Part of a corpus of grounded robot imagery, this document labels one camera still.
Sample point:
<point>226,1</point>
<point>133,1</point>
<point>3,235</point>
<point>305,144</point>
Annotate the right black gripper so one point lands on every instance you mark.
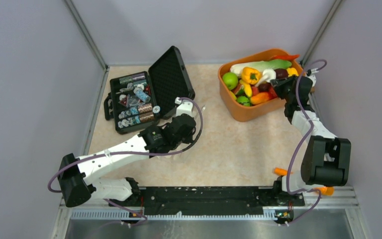
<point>279,84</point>

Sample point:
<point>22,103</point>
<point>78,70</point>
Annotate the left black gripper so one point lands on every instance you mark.
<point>190,138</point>

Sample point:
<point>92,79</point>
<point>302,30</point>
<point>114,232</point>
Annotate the white mushroom toy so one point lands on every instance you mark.
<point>267,76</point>

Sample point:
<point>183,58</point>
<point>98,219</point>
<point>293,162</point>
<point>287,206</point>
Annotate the orange mango toy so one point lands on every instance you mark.
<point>261,98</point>

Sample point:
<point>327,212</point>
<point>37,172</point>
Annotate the yellow bell pepper toy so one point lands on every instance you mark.
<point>250,75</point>

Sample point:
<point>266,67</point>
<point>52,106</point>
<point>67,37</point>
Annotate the clear dotted zip bag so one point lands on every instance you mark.
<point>182,149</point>

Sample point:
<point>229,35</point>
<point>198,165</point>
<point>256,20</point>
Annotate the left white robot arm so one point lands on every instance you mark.
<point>80,179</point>

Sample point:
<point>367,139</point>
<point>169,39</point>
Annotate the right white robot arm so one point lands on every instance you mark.
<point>326,160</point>

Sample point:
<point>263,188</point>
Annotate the dark purple fruit toy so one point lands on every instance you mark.
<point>281,73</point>

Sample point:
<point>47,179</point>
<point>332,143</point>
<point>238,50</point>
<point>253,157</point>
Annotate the yellow pear toy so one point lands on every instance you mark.
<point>292,72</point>

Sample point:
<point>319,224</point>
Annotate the red chili toy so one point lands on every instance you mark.
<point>285,57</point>

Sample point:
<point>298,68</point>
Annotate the yellow banana toy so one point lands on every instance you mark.
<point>247,88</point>

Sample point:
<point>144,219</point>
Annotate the green white cabbage toy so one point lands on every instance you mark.
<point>260,65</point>

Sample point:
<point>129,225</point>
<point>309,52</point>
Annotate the orange plastic basket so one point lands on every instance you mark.
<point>243,113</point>

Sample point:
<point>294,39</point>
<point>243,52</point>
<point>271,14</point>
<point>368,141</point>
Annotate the black open case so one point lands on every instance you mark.
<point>138,100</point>

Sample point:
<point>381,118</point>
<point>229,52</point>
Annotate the green apple toy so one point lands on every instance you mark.
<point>231,80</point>

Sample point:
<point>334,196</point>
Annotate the orange carrot toy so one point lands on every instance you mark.
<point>280,171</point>

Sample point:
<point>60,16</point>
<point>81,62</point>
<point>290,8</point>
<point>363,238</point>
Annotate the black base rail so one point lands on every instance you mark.
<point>209,201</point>

